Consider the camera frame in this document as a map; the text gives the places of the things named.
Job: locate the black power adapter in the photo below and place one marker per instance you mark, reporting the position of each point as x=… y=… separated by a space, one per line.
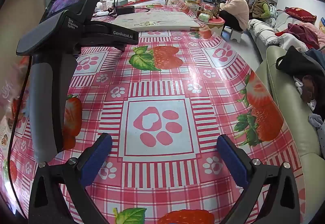
x=125 y=9

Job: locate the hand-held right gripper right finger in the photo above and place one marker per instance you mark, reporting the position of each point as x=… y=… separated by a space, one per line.
x=232 y=160

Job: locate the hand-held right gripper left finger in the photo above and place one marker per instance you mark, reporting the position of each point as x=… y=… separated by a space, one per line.
x=97 y=160

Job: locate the small white stool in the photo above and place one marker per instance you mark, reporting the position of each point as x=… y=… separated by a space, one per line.
x=234 y=33

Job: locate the red cushion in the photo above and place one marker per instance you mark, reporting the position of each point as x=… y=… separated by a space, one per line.
x=301 y=14

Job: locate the strawberry print tablecloth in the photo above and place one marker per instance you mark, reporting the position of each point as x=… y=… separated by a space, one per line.
x=157 y=81

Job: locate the maroon garment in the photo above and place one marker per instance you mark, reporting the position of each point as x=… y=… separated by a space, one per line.
x=304 y=33

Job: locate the cluttered side table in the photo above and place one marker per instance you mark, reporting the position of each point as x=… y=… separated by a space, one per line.
x=213 y=20

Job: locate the white foam board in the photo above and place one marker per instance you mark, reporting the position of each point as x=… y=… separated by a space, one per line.
x=157 y=20

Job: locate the black garment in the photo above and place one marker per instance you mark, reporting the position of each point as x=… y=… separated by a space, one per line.
x=292 y=61

